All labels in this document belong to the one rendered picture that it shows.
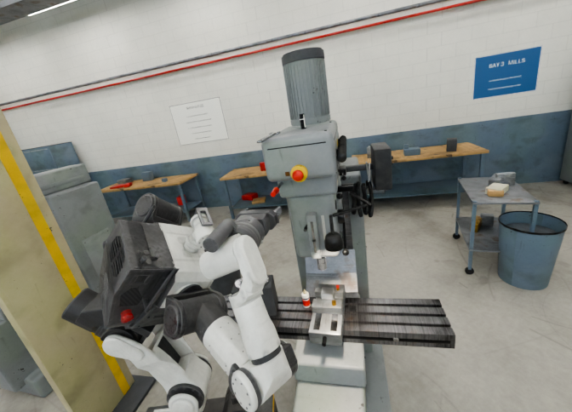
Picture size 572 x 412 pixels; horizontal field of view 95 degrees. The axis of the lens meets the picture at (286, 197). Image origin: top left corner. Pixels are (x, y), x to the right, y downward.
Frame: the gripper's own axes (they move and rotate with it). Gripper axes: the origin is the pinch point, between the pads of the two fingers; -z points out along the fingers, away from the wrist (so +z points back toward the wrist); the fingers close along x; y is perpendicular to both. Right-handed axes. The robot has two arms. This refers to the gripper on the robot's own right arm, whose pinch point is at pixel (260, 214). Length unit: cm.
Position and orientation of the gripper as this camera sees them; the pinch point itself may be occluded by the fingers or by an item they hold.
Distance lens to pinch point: 79.7
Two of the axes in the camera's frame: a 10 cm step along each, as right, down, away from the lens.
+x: -9.7, 0.7, 2.5
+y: 1.6, 9.3, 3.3
